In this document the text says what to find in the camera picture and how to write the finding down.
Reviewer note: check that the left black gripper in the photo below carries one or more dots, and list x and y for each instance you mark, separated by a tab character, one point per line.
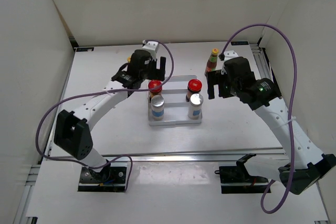
157	74

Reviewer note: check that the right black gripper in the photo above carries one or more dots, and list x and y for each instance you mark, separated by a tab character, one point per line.
212	78

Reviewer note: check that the red-lid sauce jar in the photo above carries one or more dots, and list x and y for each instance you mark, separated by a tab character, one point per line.
155	88
194	86

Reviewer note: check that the silver-lid white shaker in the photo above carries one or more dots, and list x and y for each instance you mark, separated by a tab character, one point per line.
195	106
157	107

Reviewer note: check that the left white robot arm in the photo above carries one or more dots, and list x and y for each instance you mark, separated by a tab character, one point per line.
73	129

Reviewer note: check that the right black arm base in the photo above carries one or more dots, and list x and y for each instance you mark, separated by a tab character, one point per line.
232	183

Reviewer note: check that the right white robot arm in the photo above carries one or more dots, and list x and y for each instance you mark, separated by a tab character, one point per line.
308	163

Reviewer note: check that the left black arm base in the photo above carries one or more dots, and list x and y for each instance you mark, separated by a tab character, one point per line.
112	180

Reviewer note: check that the right black corner label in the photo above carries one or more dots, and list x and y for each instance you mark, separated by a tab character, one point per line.
239	43

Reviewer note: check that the black corner label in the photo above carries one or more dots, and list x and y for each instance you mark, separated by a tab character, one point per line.
85	49
239	43

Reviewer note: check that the white divided organizer tray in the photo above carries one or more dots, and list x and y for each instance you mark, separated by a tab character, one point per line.
175	104

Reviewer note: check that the left black corner label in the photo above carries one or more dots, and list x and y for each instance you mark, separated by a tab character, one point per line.
85	49

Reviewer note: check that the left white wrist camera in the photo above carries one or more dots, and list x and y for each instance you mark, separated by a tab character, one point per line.
152	47

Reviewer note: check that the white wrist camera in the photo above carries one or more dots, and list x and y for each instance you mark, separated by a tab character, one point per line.
152	47
230	55

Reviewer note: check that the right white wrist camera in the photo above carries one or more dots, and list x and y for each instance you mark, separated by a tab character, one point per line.
230	55

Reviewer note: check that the aluminium front rail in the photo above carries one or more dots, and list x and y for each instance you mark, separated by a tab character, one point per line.
168	158

